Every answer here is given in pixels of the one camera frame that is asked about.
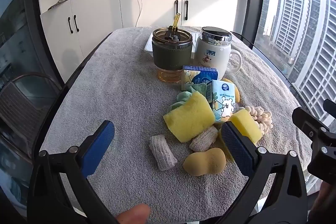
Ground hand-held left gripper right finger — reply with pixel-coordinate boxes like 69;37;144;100
220;121;309;224

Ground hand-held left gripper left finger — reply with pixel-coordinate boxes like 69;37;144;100
28;120;116;224

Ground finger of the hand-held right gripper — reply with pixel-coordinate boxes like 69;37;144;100
291;106;331;142
323;99;336;116

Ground small yellow sponge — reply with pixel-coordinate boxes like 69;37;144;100
217;109;263;161

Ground beige knit roll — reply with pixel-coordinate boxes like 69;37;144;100
189;126;219;153
150;134;178;170

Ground tan peanut-shaped makeup sponge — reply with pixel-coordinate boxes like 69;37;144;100
182;148;227;177

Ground cream knotted scrunchie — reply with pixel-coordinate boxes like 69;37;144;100
238;105;273;135

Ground bear print tissue packet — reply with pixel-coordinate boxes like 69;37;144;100
205;79;239;123

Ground large yellow sponge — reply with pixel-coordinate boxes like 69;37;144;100
163;91;216;143

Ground green scrunchie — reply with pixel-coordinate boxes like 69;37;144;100
168;82;208;111

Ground blue patterned tissue packet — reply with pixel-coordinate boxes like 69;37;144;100
181;65;219;92

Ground white plastic tray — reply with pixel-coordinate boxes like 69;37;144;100
144;30;203;60

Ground person's left hand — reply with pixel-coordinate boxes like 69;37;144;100
116;204;151;224

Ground apartment buildings outside window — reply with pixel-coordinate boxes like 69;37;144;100
256;0;336;132

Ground dark wicker chair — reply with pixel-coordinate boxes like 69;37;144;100
0;72;62;153

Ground white mug with chrome lid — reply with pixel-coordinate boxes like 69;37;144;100
194;26;242;80

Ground glass tumbler with green sleeve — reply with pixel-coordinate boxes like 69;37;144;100
152;13;193;83

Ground white cabinet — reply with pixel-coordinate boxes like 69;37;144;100
37;0;239;83

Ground black window frame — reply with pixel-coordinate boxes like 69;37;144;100
241;0;336;50

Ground white cable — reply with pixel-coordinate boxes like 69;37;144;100
135;0;144;28

